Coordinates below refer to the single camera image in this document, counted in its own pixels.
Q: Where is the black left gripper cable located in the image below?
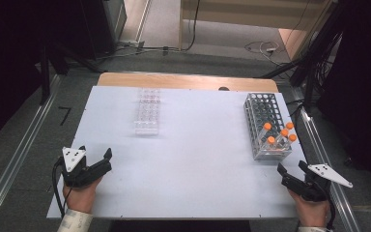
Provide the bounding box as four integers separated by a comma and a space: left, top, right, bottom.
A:
51, 156, 68, 218

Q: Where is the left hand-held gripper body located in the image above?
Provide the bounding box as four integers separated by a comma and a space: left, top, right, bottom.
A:
59, 147, 113, 189

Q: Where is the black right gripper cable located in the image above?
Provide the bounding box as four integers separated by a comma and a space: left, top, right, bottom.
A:
314, 181, 336, 231

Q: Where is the black cabinet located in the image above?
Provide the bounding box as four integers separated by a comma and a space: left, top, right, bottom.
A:
79, 0, 128, 60

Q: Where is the white floor cable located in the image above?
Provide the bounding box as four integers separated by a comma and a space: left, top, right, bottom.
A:
243, 40, 280, 56

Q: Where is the clear acrylic tube rack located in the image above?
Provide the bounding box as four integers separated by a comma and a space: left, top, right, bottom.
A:
133, 87, 162, 136

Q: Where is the metal tube rack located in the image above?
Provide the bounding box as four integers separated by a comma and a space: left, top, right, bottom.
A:
243, 92, 294, 161

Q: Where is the orange-capped clear tube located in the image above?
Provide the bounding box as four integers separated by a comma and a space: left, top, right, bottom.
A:
281, 121, 295, 136
256, 122, 273, 149
264, 135, 277, 153
281, 133, 299, 151
274, 128, 290, 149

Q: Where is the light wooden cabinet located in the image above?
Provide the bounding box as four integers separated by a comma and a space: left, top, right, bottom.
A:
178, 0, 333, 61

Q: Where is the black metal stand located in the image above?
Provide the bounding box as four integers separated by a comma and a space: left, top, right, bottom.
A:
38, 41, 105, 105
256, 0, 347, 109

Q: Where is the bundle of black cables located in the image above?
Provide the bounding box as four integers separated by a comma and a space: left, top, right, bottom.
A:
313, 32, 344, 95

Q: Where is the wooden table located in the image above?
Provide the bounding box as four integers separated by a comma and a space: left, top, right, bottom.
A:
96, 72, 280, 94

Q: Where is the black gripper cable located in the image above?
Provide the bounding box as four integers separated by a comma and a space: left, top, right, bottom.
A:
314, 181, 336, 231
51, 156, 68, 218

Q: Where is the person's left hand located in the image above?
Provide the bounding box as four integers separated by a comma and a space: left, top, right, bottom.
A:
62, 176, 104, 215

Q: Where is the power strip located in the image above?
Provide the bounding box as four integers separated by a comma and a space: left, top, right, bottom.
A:
118, 39, 146, 50

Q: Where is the black hanging cable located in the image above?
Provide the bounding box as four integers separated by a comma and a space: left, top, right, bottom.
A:
179, 0, 202, 52

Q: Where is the person's right hand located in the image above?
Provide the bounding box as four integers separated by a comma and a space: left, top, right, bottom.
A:
287, 188, 331, 228

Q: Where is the aluminium rail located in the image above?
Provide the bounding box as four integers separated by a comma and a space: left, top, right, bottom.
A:
0, 73, 63, 232
289, 86, 362, 232

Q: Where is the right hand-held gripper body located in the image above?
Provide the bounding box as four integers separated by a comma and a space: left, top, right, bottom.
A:
281, 163, 355, 203

